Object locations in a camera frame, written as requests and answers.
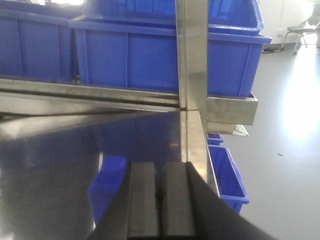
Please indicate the blue bin at left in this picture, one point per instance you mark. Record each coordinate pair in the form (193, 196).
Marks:
(38, 44)

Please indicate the grey office chair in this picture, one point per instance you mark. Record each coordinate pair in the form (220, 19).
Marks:
(307, 27)

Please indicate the blue bin stacked on top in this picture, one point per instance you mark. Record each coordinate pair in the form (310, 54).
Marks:
(240, 17)

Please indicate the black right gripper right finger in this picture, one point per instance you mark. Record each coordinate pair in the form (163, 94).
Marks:
(191, 210)

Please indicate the large blue bin on shelf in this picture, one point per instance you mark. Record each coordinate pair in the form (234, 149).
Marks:
(146, 57)

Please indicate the stainless steel shelf frame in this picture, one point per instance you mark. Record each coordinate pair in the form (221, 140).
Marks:
(196, 109)

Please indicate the blue plastic block part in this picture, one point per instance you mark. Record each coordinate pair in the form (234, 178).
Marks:
(106, 184)

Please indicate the small blue bin behind lower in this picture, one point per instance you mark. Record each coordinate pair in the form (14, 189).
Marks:
(215, 139)

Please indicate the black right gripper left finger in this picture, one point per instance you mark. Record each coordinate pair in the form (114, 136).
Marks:
(132, 213)

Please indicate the lower blue bin near floor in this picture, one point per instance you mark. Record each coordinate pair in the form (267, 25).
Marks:
(229, 179)

